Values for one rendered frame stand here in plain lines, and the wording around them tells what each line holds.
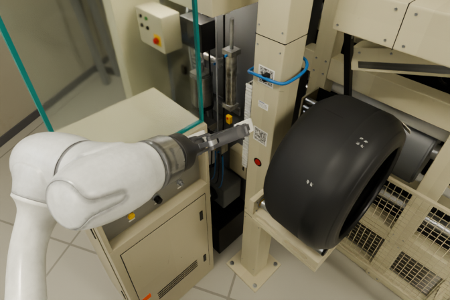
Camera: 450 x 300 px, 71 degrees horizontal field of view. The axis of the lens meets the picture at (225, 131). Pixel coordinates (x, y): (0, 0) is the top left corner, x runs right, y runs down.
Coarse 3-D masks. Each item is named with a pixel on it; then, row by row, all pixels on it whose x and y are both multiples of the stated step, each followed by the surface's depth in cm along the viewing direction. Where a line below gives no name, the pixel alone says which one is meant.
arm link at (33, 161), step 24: (24, 144) 53; (48, 144) 51; (72, 144) 50; (24, 168) 50; (48, 168) 49; (24, 192) 49; (24, 216) 50; (48, 216) 51; (24, 240) 50; (48, 240) 53; (24, 264) 48; (24, 288) 47
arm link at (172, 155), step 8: (160, 136) 55; (152, 144) 52; (160, 144) 53; (168, 144) 54; (176, 144) 55; (160, 152) 51; (168, 152) 52; (176, 152) 54; (168, 160) 52; (176, 160) 54; (184, 160) 55; (168, 168) 51; (176, 168) 53; (184, 168) 56; (168, 176) 52; (176, 176) 54; (168, 184) 54
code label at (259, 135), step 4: (256, 128) 133; (256, 132) 135; (260, 132) 133; (264, 132) 131; (256, 136) 136; (260, 136) 134; (264, 136) 132; (256, 140) 137; (260, 140) 135; (264, 140) 134; (264, 144) 135
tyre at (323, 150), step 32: (352, 96) 120; (320, 128) 103; (352, 128) 101; (384, 128) 101; (288, 160) 105; (320, 160) 99; (352, 160) 95; (384, 160) 101; (288, 192) 105; (320, 192) 98; (352, 192) 96; (288, 224) 113; (320, 224) 100; (352, 224) 129
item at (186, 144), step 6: (174, 138) 57; (180, 138) 58; (186, 138) 59; (180, 144) 57; (186, 144) 58; (192, 144) 59; (186, 150) 57; (192, 150) 58; (198, 150) 60; (186, 156) 57; (192, 156) 58; (186, 162) 57; (192, 162) 59; (186, 168) 58
